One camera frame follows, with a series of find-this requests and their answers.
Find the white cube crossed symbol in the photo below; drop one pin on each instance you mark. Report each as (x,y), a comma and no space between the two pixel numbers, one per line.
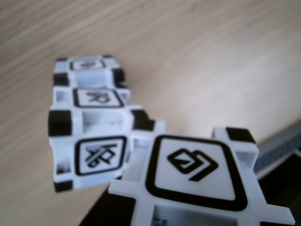
(76,124)

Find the white cube diamond symbol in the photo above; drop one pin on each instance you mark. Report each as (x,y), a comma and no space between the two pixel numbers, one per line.
(195,160)

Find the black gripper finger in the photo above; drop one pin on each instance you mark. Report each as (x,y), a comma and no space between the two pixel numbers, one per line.
(105,212)

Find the white cube lightning symbol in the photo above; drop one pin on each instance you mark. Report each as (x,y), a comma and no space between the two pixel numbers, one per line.
(89,78)

